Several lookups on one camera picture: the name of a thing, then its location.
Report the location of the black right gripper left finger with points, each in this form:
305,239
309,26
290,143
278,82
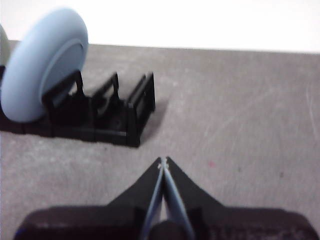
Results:
147,190

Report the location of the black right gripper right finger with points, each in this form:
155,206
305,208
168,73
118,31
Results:
182,192

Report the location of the blue round plate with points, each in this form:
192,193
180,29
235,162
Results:
37,62

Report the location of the green round plate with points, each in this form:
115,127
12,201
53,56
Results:
3,45

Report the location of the black plastic plate rack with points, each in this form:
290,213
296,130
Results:
75,120

